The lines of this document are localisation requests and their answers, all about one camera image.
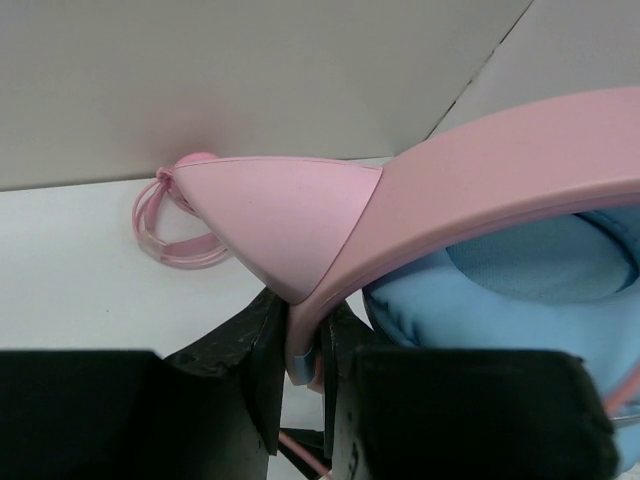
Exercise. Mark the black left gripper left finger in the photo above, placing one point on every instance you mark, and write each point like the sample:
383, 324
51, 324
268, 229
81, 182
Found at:
209, 411

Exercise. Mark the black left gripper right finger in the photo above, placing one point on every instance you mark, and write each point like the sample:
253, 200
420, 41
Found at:
404, 413

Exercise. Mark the blue pink cat-ear headphones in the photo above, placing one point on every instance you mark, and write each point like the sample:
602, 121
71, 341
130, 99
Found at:
316, 230

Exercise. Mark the pink wired headphones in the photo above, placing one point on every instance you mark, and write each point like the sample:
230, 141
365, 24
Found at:
163, 223

